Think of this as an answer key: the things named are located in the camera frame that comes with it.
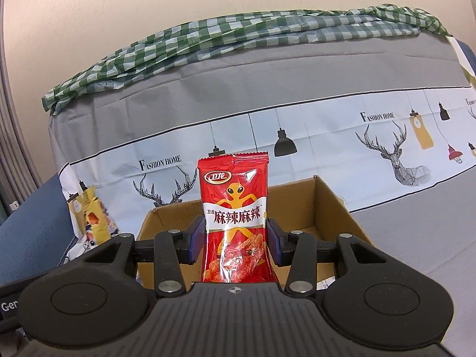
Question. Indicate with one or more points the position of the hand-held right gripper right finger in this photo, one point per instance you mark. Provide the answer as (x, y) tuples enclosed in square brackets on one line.
[(274, 243)]

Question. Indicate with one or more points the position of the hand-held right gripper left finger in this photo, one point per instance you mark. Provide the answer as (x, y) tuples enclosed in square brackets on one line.
[(196, 241)]

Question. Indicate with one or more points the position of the red spicy strip packet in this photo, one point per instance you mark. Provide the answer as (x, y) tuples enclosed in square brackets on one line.
[(234, 200)]

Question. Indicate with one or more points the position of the brown cardboard box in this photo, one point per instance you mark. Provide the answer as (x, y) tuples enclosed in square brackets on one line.
[(334, 208)]

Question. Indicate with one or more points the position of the yellow snack packet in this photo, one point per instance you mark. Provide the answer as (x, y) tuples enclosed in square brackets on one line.
[(95, 212)]

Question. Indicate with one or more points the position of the blue fabric cushion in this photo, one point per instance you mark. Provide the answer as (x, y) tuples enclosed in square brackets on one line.
[(33, 230)]

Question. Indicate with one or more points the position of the grey deer print sofa cover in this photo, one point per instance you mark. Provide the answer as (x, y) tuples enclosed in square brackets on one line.
[(297, 81)]

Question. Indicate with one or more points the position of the grey curtain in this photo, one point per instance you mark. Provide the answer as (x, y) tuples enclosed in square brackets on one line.
[(15, 137)]

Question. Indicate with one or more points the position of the green checked cloth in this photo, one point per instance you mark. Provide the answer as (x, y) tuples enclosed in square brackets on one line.
[(223, 33)]

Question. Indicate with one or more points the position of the white blue patterned cushion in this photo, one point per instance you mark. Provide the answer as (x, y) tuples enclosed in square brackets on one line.
[(466, 59)]

